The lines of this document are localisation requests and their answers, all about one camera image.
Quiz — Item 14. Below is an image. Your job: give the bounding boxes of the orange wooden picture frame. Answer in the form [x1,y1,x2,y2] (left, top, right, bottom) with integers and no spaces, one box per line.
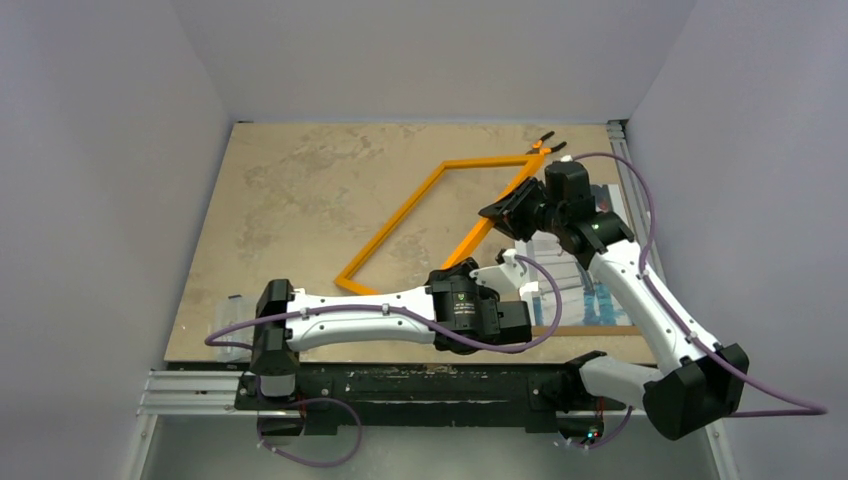
[333,153,546,295]

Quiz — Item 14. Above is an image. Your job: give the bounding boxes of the photo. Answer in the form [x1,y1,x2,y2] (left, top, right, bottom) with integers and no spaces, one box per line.
[526,184,644,338]

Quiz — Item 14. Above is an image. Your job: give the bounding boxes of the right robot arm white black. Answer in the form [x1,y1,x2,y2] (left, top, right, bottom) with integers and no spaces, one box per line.
[479,161,749,440]

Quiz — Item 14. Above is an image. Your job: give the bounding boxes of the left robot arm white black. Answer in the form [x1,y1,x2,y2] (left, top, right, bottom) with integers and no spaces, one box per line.
[249,249,538,409]

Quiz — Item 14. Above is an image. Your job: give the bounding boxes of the orange black pliers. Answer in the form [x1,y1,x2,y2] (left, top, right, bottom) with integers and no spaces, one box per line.
[526,130,569,160]

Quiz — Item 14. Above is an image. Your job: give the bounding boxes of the clear plastic screw box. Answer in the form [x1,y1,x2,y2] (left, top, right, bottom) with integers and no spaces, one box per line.
[210,294,258,363]

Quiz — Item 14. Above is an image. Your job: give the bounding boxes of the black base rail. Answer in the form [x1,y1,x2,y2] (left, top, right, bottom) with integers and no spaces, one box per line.
[234,363,626,436]

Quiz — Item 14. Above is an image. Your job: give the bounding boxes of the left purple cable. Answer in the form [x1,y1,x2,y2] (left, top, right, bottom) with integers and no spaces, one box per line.
[203,254,564,470]

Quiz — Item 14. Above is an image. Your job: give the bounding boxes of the aluminium extrusion rail front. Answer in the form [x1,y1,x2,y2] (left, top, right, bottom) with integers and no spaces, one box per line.
[135,368,256,419]

